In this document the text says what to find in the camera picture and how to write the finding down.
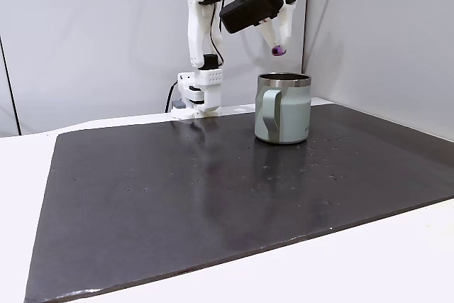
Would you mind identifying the pale green steel mug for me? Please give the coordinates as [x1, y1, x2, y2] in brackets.
[253, 72, 313, 145]

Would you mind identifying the black table mat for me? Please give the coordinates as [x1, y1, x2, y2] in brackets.
[23, 103, 454, 303]

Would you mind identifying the black camera box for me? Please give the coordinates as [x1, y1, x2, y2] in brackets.
[218, 0, 285, 35]

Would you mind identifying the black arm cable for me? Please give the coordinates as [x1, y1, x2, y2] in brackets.
[208, 0, 226, 67]

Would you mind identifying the black power cable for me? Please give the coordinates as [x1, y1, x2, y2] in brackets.
[164, 80, 179, 114]

